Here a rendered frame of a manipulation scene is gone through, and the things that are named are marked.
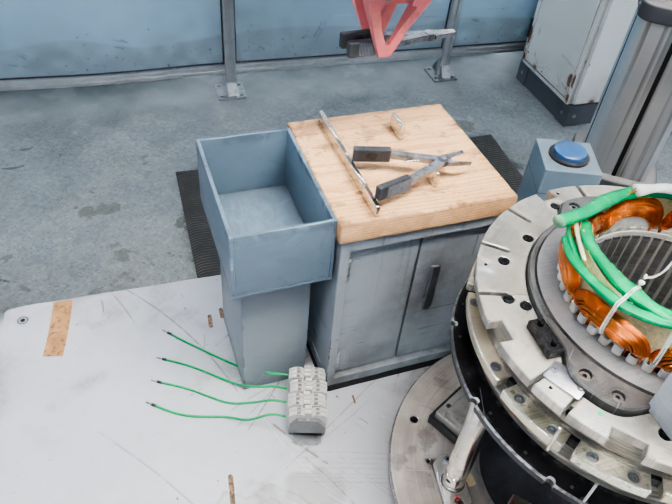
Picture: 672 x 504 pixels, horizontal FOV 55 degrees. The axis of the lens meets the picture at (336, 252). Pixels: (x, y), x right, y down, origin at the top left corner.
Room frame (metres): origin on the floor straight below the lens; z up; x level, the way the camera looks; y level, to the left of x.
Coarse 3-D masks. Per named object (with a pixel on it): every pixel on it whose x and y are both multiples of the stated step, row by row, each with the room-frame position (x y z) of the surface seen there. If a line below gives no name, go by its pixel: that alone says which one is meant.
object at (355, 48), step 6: (348, 42) 0.60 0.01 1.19; (354, 42) 0.60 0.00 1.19; (360, 42) 0.60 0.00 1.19; (366, 42) 0.60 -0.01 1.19; (372, 42) 0.60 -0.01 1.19; (348, 48) 0.60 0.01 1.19; (354, 48) 0.60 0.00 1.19; (360, 48) 0.60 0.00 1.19; (366, 48) 0.60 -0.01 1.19; (372, 48) 0.60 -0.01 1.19; (348, 54) 0.59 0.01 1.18; (354, 54) 0.60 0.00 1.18; (360, 54) 0.60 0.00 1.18; (366, 54) 0.60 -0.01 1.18; (372, 54) 0.60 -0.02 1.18
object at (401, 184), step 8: (400, 176) 0.52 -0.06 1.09; (408, 176) 0.52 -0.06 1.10; (384, 184) 0.51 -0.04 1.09; (392, 184) 0.51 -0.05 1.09; (400, 184) 0.51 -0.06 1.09; (408, 184) 0.52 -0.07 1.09; (376, 192) 0.50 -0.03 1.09; (384, 192) 0.50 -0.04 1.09; (392, 192) 0.51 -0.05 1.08; (400, 192) 0.52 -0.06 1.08
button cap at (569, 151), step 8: (560, 144) 0.69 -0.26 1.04; (568, 144) 0.69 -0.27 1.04; (576, 144) 0.70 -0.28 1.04; (560, 152) 0.68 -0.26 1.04; (568, 152) 0.68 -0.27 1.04; (576, 152) 0.68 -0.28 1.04; (584, 152) 0.68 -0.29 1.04; (568, 160) 0.67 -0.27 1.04; (576, 160) 0.67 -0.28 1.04; (584, 160) 0.67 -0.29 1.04
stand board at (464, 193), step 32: (320, 128) 0.64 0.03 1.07; (352, 128) 0.65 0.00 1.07; (384, 128) 0.65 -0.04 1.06; (416, 128) 0.66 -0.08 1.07; (448, 128) 0.67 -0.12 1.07; (320, 160) 0.58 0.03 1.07; (480, 160) 0.61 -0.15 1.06; (352, 192) 0.53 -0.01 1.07; (416, 192) 0.54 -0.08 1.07; (448, 192) 0.55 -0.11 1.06; (480, 192) 0.55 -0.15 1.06; (512, 192) 0.56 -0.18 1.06; (352, 224) 0.48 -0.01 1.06; (384, 224) 0.49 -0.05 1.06; (416, 224) 0.50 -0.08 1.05; (448, 224) 0.52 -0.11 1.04
